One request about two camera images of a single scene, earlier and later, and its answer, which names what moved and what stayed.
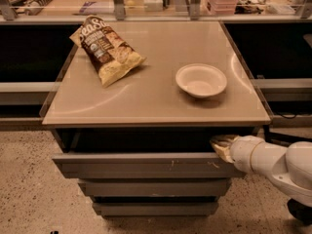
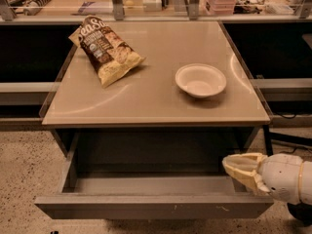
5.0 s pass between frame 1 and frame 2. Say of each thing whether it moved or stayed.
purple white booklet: stayed
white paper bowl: stayed
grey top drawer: moved
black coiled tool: stayed
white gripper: moved
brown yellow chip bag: stayed
